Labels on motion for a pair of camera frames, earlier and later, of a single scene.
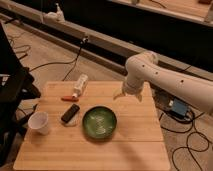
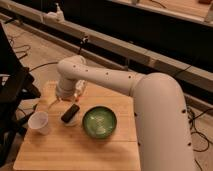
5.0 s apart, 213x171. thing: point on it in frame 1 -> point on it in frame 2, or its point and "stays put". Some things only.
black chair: [17, 85] stays put
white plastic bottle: [80, 85] stays put
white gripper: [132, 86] -> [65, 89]
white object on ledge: [49, 17] stays put
